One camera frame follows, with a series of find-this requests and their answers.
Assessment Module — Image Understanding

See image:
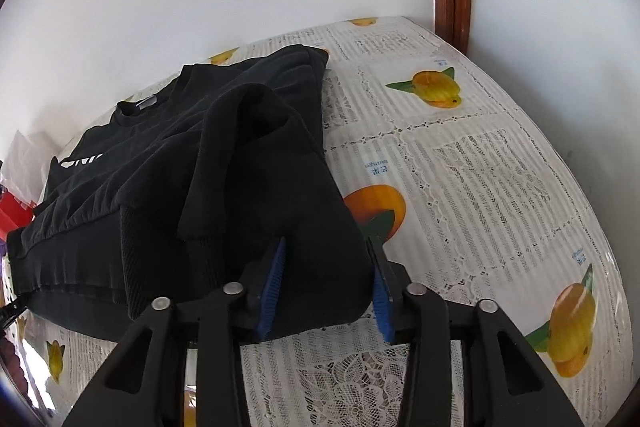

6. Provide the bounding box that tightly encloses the white plastic bag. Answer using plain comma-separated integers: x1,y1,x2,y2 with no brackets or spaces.
0,129,61,202

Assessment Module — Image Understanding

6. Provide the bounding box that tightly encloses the red paper bag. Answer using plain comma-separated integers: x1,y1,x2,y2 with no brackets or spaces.
0,192,38,233

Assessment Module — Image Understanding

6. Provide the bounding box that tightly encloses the black sweatshirt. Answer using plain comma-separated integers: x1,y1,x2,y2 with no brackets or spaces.
6,43,383,342

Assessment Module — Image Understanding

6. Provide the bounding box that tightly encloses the fruit print table cover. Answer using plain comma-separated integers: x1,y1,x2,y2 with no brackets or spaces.
15,16,632,427

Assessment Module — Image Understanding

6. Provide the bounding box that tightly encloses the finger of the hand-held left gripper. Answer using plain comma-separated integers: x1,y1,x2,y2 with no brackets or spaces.
0,297,26,328

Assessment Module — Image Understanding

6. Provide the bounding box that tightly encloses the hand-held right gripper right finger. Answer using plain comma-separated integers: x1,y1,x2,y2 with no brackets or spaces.
365,234,586,427

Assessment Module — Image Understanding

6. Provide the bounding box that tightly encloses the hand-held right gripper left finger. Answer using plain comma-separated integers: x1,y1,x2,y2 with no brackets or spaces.
62,237,288,427

